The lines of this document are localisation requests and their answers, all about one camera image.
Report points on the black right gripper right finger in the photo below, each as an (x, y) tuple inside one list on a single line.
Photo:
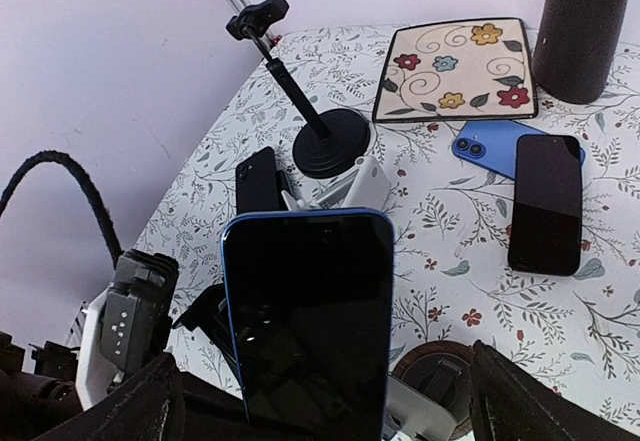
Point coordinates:
[(507, 403)]

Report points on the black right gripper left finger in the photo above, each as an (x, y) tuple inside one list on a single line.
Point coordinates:
[(148, 406)]

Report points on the dark grey folding phone stand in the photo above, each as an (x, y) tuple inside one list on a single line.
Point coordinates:
[(429, 400)]

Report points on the blue edged black phone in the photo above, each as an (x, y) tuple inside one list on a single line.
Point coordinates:
[(309, 298)]

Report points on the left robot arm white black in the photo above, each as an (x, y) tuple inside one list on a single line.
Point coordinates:
[(42, 405)]

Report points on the black phone near blue phone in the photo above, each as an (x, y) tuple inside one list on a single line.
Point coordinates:
[(546, 225)]

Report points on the grey folding stand left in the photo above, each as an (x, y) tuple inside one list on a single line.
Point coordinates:
[(366, 187)]

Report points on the blue phone face down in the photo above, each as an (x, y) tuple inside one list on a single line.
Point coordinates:
[(492, 145)]

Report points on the black tall phone holder stand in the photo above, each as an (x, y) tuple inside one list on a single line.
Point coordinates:
[(330, 142)]

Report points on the floral square ceramic plate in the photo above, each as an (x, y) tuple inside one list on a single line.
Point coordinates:
[(472, 69)]

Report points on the black cylindrical speaker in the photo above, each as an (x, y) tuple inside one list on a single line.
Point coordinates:
[(575, 47)]

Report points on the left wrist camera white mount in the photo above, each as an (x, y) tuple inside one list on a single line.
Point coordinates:
[(127, 325)]

